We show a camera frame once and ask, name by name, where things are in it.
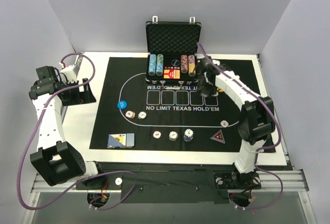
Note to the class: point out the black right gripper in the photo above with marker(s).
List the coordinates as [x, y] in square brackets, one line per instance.
[203, 87]

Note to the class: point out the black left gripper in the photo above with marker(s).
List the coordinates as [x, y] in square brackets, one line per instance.
[78, 93]

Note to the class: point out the blue small blind button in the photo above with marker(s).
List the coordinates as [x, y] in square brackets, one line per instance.
[122, 104]

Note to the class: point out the red chips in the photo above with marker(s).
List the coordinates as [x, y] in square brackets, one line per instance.
[130, 114]

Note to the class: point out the red triangular dealer marker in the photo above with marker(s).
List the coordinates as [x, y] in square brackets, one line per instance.
[218, 137]

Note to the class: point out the grey chip stack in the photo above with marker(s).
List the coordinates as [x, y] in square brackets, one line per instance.
[173, 136]

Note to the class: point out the red chip stack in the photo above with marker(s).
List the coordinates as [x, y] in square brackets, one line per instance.
[157, 134]

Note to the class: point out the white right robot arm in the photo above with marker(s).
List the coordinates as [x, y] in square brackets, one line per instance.
[256, 122]

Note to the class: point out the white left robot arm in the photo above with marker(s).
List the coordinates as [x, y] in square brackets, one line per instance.
[56, 160]

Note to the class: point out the purple and orange chip row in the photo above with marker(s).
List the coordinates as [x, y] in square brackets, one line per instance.
[191, 65]

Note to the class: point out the dark red chip row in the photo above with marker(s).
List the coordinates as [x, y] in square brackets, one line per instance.
[184, 63]

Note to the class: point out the black dealer button in case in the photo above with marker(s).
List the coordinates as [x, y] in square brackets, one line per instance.
[175, 62]

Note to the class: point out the red playing card box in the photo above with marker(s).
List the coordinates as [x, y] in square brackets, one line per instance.
[171, 72]

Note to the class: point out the black aluminium poker case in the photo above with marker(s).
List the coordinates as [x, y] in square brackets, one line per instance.
[172, 39]

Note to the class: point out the green grey chip row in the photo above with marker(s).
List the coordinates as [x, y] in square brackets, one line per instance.
[159, 64]

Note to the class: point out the black poker felt mat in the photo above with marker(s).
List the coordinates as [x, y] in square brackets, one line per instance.
[166, 111]

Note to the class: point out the light blue chip row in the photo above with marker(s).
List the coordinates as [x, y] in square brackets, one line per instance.
[152, 64]

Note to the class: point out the blue playing card deck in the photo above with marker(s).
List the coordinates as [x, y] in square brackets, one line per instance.
[123, 140]

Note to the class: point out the blue chip stack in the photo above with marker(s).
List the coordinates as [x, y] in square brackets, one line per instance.
[188, 135]

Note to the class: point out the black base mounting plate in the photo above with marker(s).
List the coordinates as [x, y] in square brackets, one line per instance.
[173, 194]

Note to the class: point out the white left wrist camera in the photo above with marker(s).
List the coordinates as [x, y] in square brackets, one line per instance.
[71, 71]

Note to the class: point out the aluminium front rail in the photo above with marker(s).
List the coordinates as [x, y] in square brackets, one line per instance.
[289, 180]

